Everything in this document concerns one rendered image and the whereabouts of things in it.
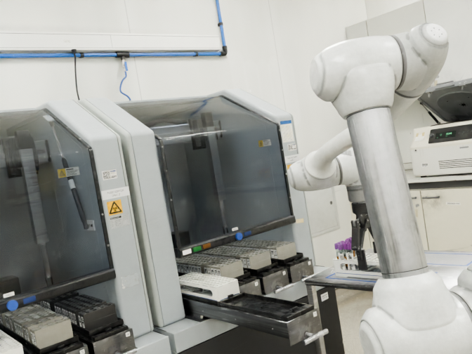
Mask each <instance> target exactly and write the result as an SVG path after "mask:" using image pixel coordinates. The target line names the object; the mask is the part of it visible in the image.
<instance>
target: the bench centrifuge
mask: <svg viewBox="0 0 472 354"><path fill-rule="evenodd" d="M417 100H418V101H419V102H420V105H423V106H424V105H425V106H426V107H427V108H428V109H429V110H430V111H432V112H433V113H434V114H436V115H437V116H438V117H439V118H441V119H442V120H443V121H444V122H447V123H442V124H441V123H440V122H439V121H438V120H437V119H436V118H435V117H434V115H433V114H432V113H431V112H430V111H428V110H427V109H426V107H425V106H424V108H425V109H426V110H427V111H428V113H429V114H430V116H431V117H432V118H433V119H434V120H435V122H436V123H437V124H435V125H431V126H426V127H422V128H417V129H414V137H413V141H412V144H411V146H410V152H411V158H412V167H413V172H414V175H415V176H421V178H423V177H427V176H434V175H445V174H456V173H472V78H470V79H464V80H460V81H454V82H450V83H447V84H441V85H437V86H432V87H428V88H427V89H426V91H425V92H424V93H423V94H422V96H420V97H419V98H418V99H417Z"/></svg>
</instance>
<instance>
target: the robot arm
mask: <svg viewBox="0 0 472 354"><path fill-rule="evenodd" d="M448 49H449V42H448V35H447V32H446V31H445V30H444V29H443V28H442V27H441V26H439V25H437V24H433V23H424V24H421V25H418V26H416V27H413V28H412V29H411V30H410V32H403V33H399V34H393V35H388V36H370V37H361V38H357V39H349V40H346V41H341V42H339V43H336V44H333V45H331V46H329V47H327V48H326V49H324V50H323V51H322V52H321V53H319V54H318V55H316V56H315V57H314V58H313V59H312V62H311V64H310V85H311V88H312V90H313V92H314V93H315V95H316V96H317V97H318V98H320V99H321V100H323V101H325V102H331V103H332V105H333V106H334V107H335V108H336V110H337V112H338V113H339V115H340V116H341V117H342V118H343V119H344V120H347V125H348V128H347V129H345V130H344V131H342V132H341V133H339V134H338V135H337V136H335V137H333V138H332V139H331V140H329V141H328V142H327V143H325V144H324V145H323V146H322V147H321V148H320V149H319V150H317V151H314V152H311V153H310V154H309V155H308V156H306V157H304V158H303V159H302V160H299V161H297V162H295V163H293V164H292V165H291V166H290V167H289V169H288V171H287V175H288V179H289V183H290V186H292V187H293V188H294V189H295V190H299V191H315V190H324V189H327V188H331V187H334V186H337V185H346V189H347V193H348V201H349V202H352V203H351V206H352V212H353V213H354V214H355V215H356V220H354V221H351V226H352V239H351V249H352V250H353V251H356V254H357V258H358V268H359V270H367V260H366V255H365V250H364V249H363V244H364V239H365V232H366V231H367V229H368V230H369V232H370V234H371V236H372V238H373V240H374V242H372V243H373V247H374V253H375V254H377V256H378V259H379V265H380V269H381V274H382V277H380V278H379V279H378V280H377V282H376V284H375V285H374V288H373V300H372V308H369V309H367V310H366V311H365V313H364V315H363V316H362V319H361V321H360V328H359V337H360V342H361V345H362V348H363V351H364V352H365V354H472V264H471V265H470V266H469V267H466V268H464V270H463V271H462V272H461V273H460V275H459V276H458V278H457V285H455V286H453V288H451V289H449V290H448V289H447V287H446V286H445V284H444V282H443V279H442V278H441V277H440V276H439V275H438V274H436V273H435V272H433V271H432V270H429V269H428V265H427V262H426V257H425V253H424V248H423V244H422V241H421V235H420V232H419V227H418V224H417V218H416V215H415V212H414V206H413V203H412V198H411V195H410V191H409V186H408V182H407V177H406V173H405V168H404V165H403V162H402V156H401V153H400V148H399V145H398V139H397V136H396V132H395V127H394V123H393V121H394V120H396V119H397V118H398V117H399V116H400V115H401V114H402V113H403V112H404V111H405V110H406V109H407V108H408V107H409V106H410V105H411V104H412V103H413V102H414V101H415V100H416V99H418V98H419V97H420V96H422V94H423V93H424V92H425V91H426V89H427V88H428V87H429V86H430V85H431V84H432V83H433V82H434V81H435V79H436V77H437V76H438V75H439V73H440V71H441V69H442V68H443V65H444V64H445V61H446V58H447V54H448Z"/></svg>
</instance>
